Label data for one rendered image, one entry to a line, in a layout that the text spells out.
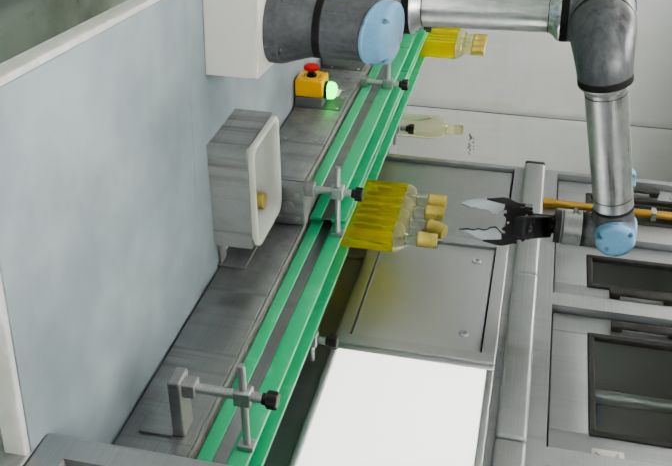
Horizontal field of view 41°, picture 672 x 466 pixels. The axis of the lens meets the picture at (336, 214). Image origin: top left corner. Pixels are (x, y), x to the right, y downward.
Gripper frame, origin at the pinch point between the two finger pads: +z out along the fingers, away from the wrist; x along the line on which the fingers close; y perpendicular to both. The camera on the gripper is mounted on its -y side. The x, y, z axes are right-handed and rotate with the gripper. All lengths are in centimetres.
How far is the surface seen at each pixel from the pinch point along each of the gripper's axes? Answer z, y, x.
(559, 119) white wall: -39, 639, 1
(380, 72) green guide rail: 31, 57, 29
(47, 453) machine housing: 45, -94, -22
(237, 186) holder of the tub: 42, -32, 6
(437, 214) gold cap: 7.3, 13.8, -2.1
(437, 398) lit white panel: 0.6, -25.3, -32.2
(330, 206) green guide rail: 30.4, 1.9, -1.1
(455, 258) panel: 2.6, 21.2, -13.4
